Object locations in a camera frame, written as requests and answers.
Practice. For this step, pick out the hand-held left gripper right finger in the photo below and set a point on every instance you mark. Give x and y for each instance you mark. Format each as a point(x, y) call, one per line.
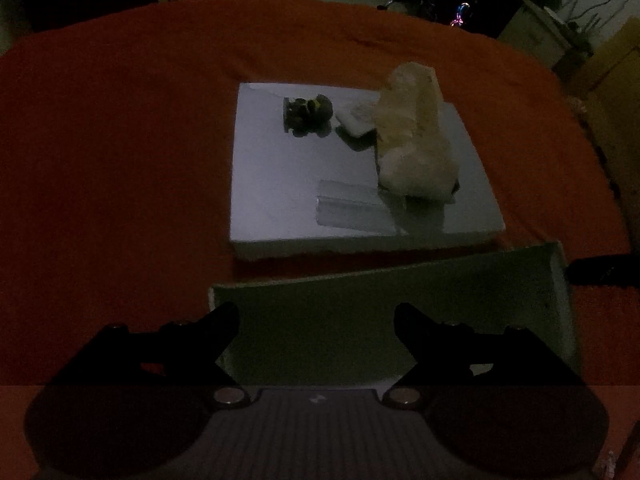
point(407, 321)

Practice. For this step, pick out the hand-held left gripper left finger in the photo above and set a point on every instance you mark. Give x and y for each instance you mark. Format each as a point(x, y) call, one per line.
point(226, 321)

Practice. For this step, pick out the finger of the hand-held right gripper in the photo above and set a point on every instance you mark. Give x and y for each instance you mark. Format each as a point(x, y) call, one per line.
point(605, 270)

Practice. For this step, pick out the grey-green box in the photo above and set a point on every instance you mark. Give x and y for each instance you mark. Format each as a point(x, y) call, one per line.
point(350, 320)

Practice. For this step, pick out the clear plastic case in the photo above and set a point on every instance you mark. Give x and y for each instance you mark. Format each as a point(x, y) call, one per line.
point(350, 206)

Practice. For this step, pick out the small white packet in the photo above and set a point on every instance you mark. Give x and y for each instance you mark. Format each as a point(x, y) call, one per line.
point(355, 120)

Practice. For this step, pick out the dark toy with yellow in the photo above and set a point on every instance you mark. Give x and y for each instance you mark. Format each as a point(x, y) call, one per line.
point(312, 110)

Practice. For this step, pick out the white flat board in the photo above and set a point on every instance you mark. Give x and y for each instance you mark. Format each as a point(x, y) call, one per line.
point(270, 185)

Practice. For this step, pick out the yellow box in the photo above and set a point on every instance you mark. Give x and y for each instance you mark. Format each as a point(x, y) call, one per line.
point(612, 90)

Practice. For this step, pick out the orange cloth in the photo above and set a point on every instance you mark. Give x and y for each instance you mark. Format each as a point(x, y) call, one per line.
point(125, 160)

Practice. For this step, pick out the white cabinet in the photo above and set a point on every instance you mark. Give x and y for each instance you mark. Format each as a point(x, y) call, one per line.
point(540, 30)

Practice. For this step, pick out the coloured lights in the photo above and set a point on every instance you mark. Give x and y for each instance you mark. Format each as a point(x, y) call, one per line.
point(461, 14)

